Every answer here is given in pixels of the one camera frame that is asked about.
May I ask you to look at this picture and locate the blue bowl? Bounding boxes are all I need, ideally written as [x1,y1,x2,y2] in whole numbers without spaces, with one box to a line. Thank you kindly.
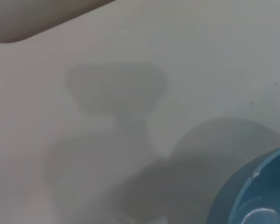
[205,142,280,224]

